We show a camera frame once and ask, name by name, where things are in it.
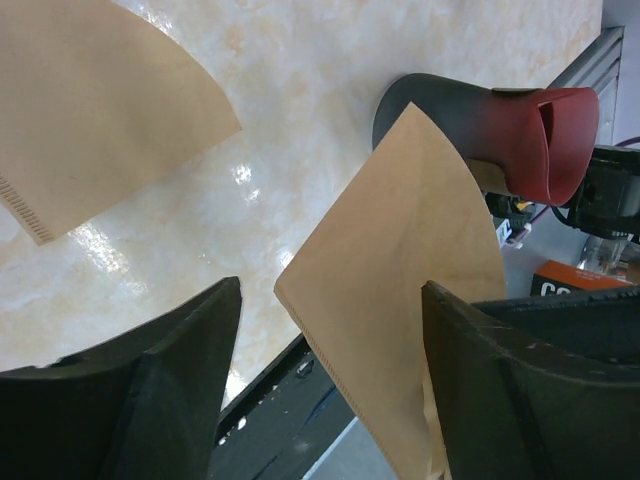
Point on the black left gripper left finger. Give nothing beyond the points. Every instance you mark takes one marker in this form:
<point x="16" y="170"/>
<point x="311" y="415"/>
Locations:
<point x="143" y="405"/>

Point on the orange and black box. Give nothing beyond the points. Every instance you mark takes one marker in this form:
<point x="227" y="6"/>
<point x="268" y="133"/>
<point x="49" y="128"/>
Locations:
<point x="554" y="278"/>

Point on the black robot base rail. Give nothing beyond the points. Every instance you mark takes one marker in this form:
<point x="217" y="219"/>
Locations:
<point x="282" y="422"/>

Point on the brown paper coffee filter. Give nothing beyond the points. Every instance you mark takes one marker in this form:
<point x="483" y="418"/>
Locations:
<point x="413" y="214"/>
<point x="96" y="103"/>

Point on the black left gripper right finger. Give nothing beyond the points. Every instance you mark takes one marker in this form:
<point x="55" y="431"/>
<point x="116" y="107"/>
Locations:
<point x="544" y="387"/>

